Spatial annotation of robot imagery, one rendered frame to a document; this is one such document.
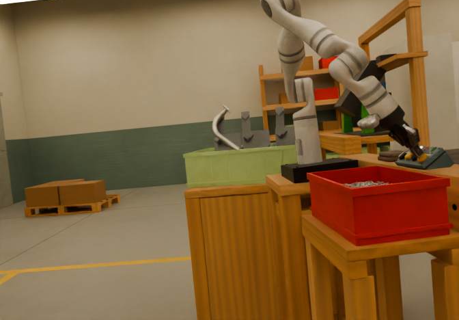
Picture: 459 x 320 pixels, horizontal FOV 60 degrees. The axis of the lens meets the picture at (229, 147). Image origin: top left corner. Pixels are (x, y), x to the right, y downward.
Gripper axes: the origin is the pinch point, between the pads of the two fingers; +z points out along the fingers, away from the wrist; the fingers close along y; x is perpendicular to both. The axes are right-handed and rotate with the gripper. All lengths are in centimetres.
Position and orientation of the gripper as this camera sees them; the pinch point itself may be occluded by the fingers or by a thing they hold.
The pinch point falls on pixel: (416, 150)
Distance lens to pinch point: 122.8
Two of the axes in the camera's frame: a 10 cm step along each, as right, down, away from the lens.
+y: -0.9, -0.4, 10.0
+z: 6.5, 7.6, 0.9
